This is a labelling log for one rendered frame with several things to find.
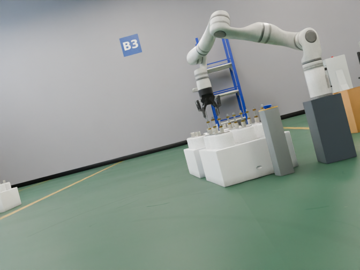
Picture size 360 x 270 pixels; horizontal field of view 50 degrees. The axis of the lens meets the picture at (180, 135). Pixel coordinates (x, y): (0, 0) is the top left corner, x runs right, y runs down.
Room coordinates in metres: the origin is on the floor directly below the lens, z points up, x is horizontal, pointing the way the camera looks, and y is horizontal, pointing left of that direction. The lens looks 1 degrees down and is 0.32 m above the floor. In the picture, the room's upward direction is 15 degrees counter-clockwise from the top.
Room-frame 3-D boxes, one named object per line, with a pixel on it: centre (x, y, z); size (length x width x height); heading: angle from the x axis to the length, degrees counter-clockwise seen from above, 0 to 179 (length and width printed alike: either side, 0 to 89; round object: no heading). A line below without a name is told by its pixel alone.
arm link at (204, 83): (2.08, -0.18, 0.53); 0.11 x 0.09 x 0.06; 19
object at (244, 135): (1.97, -0.32, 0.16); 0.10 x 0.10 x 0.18
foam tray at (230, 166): (2.08, -0.31, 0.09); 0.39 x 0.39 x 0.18; 9
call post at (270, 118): (1.81, -0.43, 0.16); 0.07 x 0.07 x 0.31; 9
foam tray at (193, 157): (2.62, -0.22, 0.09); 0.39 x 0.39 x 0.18; 8
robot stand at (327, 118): (1.84, -0.69, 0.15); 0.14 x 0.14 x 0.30; 87
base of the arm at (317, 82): (1.84, -0.69, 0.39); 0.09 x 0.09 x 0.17; 87
